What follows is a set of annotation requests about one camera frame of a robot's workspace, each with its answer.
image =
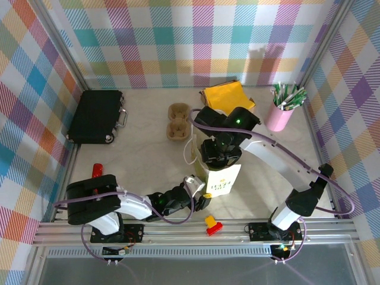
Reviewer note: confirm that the white printed paper bag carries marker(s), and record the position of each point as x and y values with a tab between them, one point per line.
222	184

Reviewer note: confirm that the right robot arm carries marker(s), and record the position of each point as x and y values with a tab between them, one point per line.
267	157

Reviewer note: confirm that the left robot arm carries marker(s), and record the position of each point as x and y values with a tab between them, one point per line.
133	206

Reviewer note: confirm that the yellow toy block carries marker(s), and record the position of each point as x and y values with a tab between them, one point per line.
210	221

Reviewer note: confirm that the red toy block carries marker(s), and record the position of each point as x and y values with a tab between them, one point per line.
215	229

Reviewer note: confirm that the brown pulp cup carrier stack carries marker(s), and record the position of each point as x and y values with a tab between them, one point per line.
178	121

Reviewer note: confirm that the pink cylindrical holder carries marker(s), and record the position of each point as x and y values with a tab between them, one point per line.
279	118

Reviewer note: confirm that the bundle of green white straws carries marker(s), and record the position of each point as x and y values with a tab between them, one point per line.
289	96

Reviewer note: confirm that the black carrying case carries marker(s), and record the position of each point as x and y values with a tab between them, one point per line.
95	115

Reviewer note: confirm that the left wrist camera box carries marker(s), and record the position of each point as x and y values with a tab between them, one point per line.
194	183

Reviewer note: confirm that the aluminium frame rail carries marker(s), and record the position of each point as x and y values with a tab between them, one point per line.
184	234

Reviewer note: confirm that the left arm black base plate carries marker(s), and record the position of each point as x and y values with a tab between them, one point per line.
133	233

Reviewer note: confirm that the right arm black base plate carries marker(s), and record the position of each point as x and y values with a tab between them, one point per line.
258	231

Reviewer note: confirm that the aluminium frame post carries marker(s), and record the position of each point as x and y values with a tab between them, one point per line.
323	41
62	44

